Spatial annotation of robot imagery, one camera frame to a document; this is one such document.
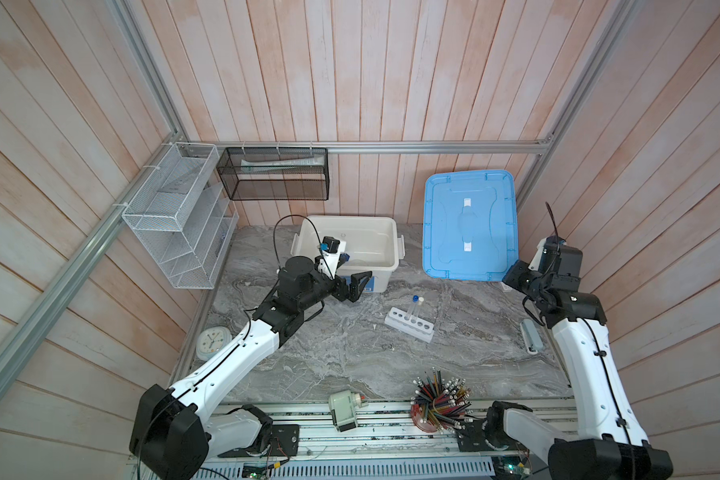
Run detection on blue plastic bin lid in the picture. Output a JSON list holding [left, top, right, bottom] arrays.
[[422, 170, 518, 282]]

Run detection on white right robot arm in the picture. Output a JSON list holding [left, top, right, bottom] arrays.
[[482, 235, 674, 479]]

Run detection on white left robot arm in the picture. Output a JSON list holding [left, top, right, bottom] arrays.
[[129, 256, 373, 479]]

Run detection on white plastic storage bin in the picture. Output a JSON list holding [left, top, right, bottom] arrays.
[[291, 215, 405, 293]]

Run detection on white test tube rack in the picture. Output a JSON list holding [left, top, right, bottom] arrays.
[[384, 308, 434, 343]]

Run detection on green white box device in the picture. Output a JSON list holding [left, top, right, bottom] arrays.
[[328, 390, 368, 432]]

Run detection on cup of coloured pencils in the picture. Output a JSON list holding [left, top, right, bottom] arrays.
[[409, 370, 474, 434]]

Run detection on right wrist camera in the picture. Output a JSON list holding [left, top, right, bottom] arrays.
[[529, 235, 560, 271]]

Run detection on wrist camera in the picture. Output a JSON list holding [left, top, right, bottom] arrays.
[[529, 235, 560, 271], [315, 236, 349, 278]]

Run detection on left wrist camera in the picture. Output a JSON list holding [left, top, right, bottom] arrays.
[[315, 236, 349, 278]]

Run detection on round white wall clock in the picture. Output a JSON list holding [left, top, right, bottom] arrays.
[[195, 326, 232, 361]]

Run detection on black mesh wall shelf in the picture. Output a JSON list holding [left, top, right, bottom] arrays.
[[216, 146, 330, 201]]

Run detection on aluminium horizontal wall rail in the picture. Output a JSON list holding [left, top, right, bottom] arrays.
[[176, 139, 552, 156]]

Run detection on white wire wall rack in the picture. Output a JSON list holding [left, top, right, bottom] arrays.
[[123, 142, 239, 290]]

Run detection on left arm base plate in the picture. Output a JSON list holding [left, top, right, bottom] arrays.
[[219, 424, 300, 458]]

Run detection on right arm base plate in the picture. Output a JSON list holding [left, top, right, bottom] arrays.
[[455, 420, 521, 453]]

